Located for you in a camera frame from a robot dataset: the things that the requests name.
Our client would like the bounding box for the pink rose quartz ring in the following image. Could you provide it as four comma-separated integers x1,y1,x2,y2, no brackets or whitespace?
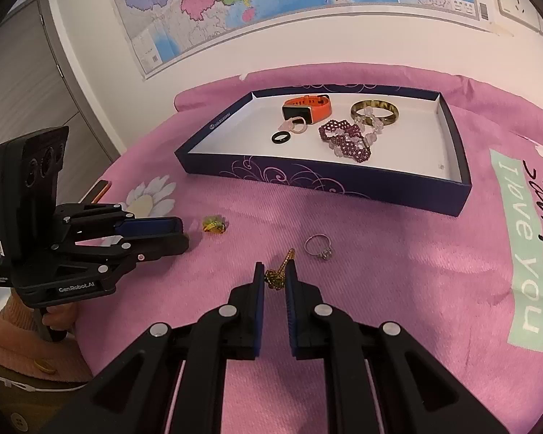
277,115,309,135

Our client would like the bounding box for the orange smart watch band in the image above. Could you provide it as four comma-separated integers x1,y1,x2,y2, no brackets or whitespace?
281,94,332,124

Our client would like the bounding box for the dark red beaded bracelet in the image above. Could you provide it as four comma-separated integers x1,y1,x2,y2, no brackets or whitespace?
316,118,374,164

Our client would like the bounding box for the clear crystal bead bracelet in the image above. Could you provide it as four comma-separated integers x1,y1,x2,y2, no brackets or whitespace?
334,107,387,159

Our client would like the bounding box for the tortoiseshell bangle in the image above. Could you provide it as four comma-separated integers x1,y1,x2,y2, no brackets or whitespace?
350,99,399,127

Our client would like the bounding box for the orange knit sleeve forearm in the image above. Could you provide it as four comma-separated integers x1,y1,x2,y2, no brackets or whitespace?
0,294,92,383

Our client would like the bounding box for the person's left hand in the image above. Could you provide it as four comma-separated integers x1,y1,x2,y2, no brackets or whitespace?
42,303,78,331

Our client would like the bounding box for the green gold brooch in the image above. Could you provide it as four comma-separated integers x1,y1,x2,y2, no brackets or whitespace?
202,214,228,234

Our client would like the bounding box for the orange black phone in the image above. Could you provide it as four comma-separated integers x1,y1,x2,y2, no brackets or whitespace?
80,179,111,204

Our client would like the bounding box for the pink floral bed sheet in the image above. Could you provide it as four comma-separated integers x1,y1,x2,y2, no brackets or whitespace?
76,64,543,433

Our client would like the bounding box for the grey wardrobe door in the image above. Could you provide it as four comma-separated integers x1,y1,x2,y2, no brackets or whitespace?
0,0,119,203

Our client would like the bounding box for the navy white shallow box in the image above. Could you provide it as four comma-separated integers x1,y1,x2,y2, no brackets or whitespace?
175,84,472,217

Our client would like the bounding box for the silver stone ring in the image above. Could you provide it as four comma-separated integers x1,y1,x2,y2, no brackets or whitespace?
303,233,336,262

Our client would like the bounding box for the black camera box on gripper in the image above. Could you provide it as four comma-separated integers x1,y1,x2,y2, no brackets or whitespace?
0,125,69,259

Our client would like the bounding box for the white wall socket panel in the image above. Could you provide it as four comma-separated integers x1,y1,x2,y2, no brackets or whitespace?
497,0,543,35

